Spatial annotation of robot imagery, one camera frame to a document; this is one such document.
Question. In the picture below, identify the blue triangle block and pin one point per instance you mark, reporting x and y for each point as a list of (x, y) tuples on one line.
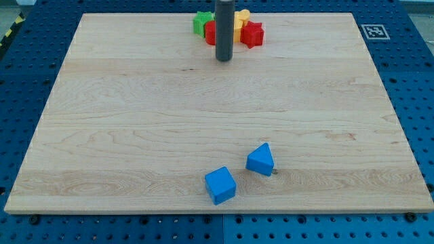
[(261, 160)]

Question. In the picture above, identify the red star block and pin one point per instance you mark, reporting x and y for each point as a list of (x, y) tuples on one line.
[(252, 34)]

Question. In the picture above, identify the green star block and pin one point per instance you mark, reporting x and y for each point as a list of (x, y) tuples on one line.
[(199, 22)]

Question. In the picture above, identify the blue cube block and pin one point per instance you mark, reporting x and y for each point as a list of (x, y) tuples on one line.
[(220, 185)]

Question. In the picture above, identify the light wooden board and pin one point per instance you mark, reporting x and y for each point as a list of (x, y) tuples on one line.
[(141, 111)]

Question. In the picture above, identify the red round block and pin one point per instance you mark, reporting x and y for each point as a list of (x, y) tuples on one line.
[(210, 32)]

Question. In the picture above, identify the yellow block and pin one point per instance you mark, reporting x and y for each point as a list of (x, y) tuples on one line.
[(241, 18)]

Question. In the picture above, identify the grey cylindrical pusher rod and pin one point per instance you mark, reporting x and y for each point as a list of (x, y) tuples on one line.
[(224, 17)]

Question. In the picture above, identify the white fiducial marker tag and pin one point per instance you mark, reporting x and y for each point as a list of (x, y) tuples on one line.
[(375, 32)]

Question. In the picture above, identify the black bolt left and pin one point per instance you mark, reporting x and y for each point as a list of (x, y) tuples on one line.
[(34, 219)]

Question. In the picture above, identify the black bolt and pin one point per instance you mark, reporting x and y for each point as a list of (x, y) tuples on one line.
[(34, 219), (411, 217)]

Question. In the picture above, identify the black bolt right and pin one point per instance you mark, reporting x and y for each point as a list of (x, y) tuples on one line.
[(411, 217)]

